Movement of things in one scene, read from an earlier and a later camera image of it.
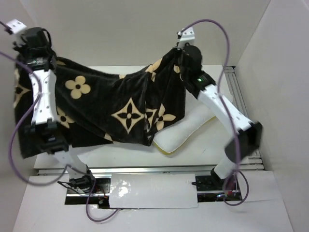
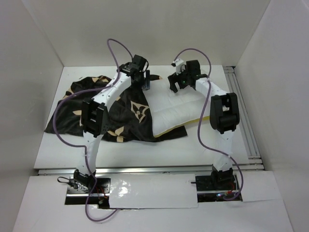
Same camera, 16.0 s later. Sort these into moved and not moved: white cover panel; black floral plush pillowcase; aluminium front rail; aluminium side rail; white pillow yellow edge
Moved: white pillow yellow edge; black floral plush pillowcase
Not moved: aluminium side rail; aluminium front rail; white cover panel
